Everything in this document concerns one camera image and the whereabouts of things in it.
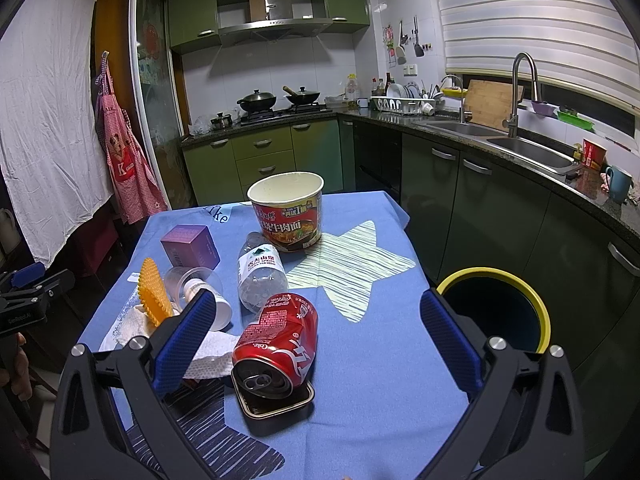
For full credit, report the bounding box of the pink checkered apron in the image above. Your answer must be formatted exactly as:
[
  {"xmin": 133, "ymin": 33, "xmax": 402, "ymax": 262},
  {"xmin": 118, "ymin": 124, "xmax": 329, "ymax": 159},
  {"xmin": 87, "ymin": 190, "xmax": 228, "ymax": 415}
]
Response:
[{"xmin": 96, "ymin": 51, "xmax": 167, "ymax": 224}]

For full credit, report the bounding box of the yellow rimmed trash bin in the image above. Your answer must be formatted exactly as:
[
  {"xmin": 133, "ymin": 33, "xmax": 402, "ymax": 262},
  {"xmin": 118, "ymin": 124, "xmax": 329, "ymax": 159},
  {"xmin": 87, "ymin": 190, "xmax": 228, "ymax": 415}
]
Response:
[{"xmin": 436, "ymin": 266, "xmax": 551, "ymax": 353}]

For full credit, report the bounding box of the white window blind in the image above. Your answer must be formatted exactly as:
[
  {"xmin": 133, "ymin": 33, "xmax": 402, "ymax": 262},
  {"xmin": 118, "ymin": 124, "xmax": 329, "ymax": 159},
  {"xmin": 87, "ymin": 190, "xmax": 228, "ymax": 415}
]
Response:
[{"xmin": 437, "ymin": 0, "xmax": 639, "ymax": 114}]

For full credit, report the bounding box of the orange textured scrubber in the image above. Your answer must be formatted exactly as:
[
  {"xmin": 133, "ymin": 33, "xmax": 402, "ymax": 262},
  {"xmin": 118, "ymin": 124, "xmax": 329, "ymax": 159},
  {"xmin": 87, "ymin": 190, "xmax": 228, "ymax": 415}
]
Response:
[{"xmin": 138, "ymin": 258, "xmax": 174, "ymax": 326}]

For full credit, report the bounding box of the stainless steel sink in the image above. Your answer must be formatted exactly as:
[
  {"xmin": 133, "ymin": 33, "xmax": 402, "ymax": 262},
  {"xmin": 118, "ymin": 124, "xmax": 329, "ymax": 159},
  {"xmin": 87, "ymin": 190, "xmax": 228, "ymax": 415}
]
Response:
[{"xmin": 434, "ymin": 122, "xmax": 579, "ymax": 174}]

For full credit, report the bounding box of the white paper towel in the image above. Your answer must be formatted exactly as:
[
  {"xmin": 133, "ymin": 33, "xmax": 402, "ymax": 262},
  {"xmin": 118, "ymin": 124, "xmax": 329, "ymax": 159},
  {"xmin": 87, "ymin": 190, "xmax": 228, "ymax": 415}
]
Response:
[{"xmin": 100, "ymin": 304, "xmax": 239, "ymax": 380}]

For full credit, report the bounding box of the instant noodle paper bowl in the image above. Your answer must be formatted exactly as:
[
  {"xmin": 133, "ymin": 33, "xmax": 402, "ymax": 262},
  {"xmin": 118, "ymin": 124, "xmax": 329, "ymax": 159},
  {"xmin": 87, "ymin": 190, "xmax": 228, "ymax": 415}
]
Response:
[{"xmin": 247, "ymin": 171, "xmax": 324, "ymax": 252}]

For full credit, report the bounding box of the wooden cutting board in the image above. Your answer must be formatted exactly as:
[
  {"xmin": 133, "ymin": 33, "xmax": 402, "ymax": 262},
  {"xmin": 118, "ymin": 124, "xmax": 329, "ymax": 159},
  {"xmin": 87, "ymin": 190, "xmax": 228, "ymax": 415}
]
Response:
[{"xmin": 464, "ymin": 79, "xmax": 512, "ymax": 132}]

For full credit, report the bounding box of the black wok with handle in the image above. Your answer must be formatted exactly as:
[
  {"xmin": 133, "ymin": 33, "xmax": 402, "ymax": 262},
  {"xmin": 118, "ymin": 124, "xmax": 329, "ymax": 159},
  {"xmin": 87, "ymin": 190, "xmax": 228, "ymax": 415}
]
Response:
[{"xmin": 282, "ymin": 86, "xmax": 320, "ymax": 106}]

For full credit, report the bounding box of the stainless range hood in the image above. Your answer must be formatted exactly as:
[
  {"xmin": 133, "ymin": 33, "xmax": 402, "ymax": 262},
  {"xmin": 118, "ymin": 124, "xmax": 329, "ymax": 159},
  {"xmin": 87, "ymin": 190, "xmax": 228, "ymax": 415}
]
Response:
[{"xmin": 217, "ymin": 0, "xmax": 332, "ymax": 47}]

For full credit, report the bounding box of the small steel pot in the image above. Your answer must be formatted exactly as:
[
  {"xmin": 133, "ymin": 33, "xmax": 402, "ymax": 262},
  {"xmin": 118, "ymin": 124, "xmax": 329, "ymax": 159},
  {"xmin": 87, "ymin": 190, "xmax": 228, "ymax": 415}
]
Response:
[{"xmin": 210, "ymin": 112, "xmax": 233, "ymax": 131}]

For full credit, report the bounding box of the black wok with lid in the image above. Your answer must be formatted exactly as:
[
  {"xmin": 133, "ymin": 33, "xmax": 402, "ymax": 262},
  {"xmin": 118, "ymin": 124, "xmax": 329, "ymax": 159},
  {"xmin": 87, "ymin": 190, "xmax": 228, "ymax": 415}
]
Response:
[{"xmin": 236, "ymin": 89, "xmax": 277, "ymax": 114}]

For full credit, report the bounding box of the crushed red cola can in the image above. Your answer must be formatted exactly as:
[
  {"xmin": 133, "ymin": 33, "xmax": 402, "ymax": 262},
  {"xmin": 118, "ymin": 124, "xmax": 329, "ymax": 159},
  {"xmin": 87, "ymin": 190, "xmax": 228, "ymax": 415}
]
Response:
[{"xmin": 232, "ymin": 292, "xmax": 318, "ymax": 400}]

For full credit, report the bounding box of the person's left hand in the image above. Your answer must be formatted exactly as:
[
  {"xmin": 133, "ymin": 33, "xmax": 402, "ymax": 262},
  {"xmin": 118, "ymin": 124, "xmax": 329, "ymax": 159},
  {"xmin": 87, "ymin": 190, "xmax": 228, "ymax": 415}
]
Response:
[{"xmin": 11, "ymin": 333, "xmax": 32, "ymax": 401}]

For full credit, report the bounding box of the blue star tablecloth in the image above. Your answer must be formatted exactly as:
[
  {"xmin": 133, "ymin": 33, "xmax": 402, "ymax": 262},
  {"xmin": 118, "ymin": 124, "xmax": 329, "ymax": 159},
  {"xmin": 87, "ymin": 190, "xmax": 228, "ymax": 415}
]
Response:
[{"xmin": 77, "ymin": 190, "xmax": 471, "ymax": 480}]

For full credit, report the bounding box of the clear plastic cup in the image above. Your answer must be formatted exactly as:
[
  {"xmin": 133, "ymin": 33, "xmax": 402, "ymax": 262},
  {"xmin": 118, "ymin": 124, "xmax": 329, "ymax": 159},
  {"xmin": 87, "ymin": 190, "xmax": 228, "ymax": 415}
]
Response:
[{"xmin": 164, "ymin": 266, "xmax": 232, "ymax": 332}]

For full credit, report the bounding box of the white dish rack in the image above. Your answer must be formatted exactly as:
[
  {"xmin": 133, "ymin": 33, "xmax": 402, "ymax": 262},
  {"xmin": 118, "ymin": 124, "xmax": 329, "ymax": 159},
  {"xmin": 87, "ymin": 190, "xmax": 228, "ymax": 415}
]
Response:
[{"xmin": 370, "ymin": 96, "xmax": 444, "ymax": 116}]

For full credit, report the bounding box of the black sardine tin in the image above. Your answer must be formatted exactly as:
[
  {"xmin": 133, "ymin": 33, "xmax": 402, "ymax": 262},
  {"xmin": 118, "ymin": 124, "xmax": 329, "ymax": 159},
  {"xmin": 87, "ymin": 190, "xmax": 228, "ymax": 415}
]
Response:
[{"xmin": 231, "ymin": 373, "xmax": 316, "ymax": 420}]

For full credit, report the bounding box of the purple cardboard box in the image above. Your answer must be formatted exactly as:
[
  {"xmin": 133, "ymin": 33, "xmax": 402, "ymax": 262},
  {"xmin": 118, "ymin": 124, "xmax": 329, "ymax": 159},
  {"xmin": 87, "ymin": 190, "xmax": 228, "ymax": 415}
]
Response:
[{"xmin": 160, "ymin": 224, "xmax": 220, "ymax": 270}]

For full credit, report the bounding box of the white hanging sheet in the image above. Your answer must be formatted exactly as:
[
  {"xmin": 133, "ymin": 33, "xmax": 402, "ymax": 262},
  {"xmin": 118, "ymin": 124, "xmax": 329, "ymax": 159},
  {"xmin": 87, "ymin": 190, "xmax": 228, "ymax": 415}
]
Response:
[{"xmin": 1, "ymin": 0, "xmax": 113, "ymax": 266}]

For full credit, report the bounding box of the clear plastic water bottle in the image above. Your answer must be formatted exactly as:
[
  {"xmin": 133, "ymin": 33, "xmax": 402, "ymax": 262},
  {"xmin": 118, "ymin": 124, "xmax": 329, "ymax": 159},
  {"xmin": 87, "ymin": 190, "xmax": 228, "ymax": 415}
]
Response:
[{"xmin": 238, "ymin": 232, "xmax": 288, "ymax": 313}]

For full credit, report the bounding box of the teal mug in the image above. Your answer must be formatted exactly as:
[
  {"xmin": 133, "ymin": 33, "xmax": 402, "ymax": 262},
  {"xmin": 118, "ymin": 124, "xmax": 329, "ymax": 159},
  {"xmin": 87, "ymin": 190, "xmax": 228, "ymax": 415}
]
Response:
[{"xmin": 605, "ymin": 166, "xmax": 634, "ymax": 204}]

